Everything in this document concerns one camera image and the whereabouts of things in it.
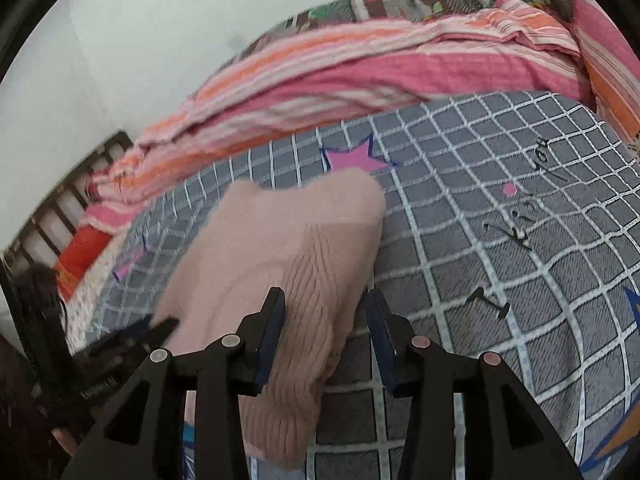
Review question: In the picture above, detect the pink striped pillow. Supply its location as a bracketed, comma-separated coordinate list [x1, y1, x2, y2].
[570, 0, 640, 147]

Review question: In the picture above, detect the dark wooden footboard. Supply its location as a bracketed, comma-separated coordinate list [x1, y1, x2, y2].
[0, 130, 137, 286]

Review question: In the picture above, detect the pink knit sweater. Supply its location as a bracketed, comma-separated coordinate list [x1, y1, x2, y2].
[150, 167, 388, 473]

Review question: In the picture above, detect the person's left hand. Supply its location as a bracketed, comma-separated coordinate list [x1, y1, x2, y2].
[50, 425, 85, 462]

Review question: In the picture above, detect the white floral bedsheet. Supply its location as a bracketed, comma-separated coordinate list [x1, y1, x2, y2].
[64, 245, 128, 357]

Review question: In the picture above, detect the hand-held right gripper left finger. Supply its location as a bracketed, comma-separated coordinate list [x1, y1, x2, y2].
[60, 286, 287, 480]

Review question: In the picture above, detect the pink striped quilt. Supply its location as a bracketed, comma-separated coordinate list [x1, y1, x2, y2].
[82, 0, 593, 233]

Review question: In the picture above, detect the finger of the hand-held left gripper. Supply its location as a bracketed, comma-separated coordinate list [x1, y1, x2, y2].
[115, 316, 182, 357]

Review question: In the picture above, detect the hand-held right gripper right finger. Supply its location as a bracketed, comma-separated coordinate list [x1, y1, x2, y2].
[364, 289, 586, 480]

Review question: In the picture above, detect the grey checked bedsheet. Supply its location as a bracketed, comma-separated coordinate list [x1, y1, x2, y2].
[65, 90, 640, 480]

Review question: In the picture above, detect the red cloth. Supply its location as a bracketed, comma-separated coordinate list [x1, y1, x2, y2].
[55, 225, 117, 302]

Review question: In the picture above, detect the floral patchwork quilt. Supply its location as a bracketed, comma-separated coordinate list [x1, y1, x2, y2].
[220, 0, 576, 61]

